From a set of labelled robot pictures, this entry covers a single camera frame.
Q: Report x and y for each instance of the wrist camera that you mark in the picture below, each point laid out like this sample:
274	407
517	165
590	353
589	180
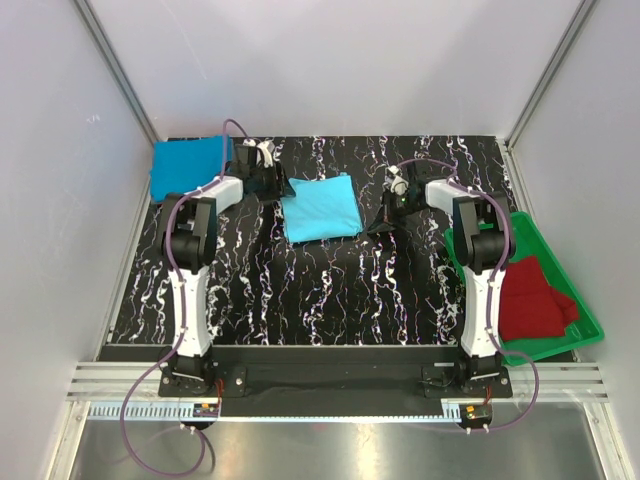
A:
252	155
403	182

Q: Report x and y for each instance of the folded blue t shirt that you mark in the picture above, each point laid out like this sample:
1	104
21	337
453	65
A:
180	166

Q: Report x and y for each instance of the green plastic tray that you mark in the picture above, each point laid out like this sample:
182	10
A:
530	242

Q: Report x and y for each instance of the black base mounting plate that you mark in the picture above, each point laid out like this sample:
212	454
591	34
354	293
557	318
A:
400	382

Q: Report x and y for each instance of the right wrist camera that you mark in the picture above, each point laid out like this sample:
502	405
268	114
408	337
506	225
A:
403	182

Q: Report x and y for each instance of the white slotted cable duct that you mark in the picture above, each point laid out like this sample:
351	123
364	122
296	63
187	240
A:
148	411

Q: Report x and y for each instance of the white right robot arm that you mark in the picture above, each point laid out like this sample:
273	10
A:
483	243

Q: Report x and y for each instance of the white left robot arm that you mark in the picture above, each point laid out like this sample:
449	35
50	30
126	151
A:
187	243

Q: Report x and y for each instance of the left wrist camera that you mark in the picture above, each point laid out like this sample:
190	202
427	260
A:
252	155

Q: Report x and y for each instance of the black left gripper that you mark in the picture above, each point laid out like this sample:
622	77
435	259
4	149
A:
275	179

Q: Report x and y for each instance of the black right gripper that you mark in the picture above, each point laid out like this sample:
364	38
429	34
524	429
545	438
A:
388	211

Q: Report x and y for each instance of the red t shirt in tray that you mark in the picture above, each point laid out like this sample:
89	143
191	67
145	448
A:
530	308

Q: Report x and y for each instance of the light blue t shirt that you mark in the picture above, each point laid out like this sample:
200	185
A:
321	210

